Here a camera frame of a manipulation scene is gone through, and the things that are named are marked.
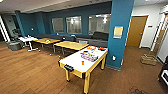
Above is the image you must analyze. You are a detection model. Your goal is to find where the long wooden table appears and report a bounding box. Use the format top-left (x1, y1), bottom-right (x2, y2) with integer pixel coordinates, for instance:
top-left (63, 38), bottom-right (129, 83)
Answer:
top-left (33, 37), bottom-right (61, 51)
top-left (53, 40), bottom-right (90, 56)

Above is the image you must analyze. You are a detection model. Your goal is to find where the yellow air hockey table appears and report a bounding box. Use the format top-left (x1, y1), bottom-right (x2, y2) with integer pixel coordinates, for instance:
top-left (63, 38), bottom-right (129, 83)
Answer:
top-left (58, 45), bottom-right (109, 94)

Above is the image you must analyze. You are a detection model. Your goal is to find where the interior glass window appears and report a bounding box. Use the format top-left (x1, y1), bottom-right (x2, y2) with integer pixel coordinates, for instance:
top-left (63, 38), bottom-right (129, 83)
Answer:
top-left (51, 17), bottom-right (65, 34)
top-left (88, 13), bottom-right (112, 36)
top-left (65, 15), bottom-right (83, 35)

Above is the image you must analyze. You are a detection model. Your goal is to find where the white pillar outlet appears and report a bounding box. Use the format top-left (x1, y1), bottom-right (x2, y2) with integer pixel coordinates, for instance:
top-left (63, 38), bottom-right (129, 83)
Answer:
top-left (112, 54), bottom-right (117, 62)

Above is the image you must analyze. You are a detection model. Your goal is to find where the yellow pillar sign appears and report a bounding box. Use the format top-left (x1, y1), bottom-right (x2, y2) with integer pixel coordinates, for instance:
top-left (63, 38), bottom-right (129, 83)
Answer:
top-left (113, 25), bottom-right (124, 39)

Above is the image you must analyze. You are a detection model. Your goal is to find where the small white table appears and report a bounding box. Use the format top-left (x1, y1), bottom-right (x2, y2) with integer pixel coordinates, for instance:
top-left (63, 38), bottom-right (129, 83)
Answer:
top-left (18, 35), bottom-right (39, 52)

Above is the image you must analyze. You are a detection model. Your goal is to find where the wicker basket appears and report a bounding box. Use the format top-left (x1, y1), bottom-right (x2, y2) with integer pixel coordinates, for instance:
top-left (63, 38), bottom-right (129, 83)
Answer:
top-left (139, 53), bottom-right (158, 66)

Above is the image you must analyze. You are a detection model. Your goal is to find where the grey ottoman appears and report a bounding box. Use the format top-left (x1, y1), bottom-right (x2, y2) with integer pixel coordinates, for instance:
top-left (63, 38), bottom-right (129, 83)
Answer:
top-left (7, 40), bottom-right (23, 52)

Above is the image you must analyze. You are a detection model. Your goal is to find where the black wheeled cart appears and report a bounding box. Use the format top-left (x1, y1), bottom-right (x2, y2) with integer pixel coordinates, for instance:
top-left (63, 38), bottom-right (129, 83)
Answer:
top-left (157, 56), bottom-right (168, 92)

